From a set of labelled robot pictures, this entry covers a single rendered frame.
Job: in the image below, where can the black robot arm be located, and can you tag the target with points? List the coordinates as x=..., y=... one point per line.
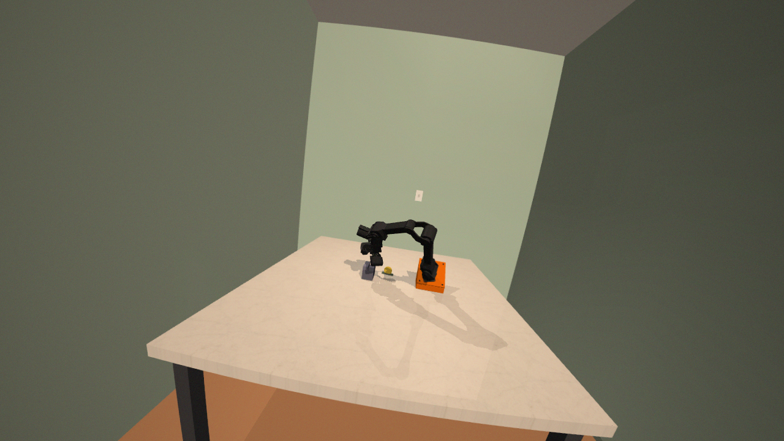
x=380, y=231

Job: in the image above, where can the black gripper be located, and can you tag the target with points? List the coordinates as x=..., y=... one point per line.
x=375, y=258

